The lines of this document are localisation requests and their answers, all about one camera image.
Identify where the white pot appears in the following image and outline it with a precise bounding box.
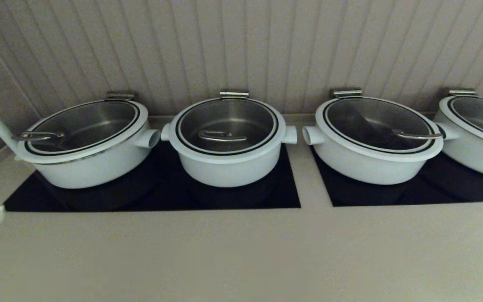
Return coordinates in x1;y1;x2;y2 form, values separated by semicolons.
15;99;161;189
434;96;483;181
161;97;298;188
302;96;460;185

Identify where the black glass cooktop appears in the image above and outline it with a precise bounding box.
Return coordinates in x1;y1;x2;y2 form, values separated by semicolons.
311;147;483;207
4;143;301;212

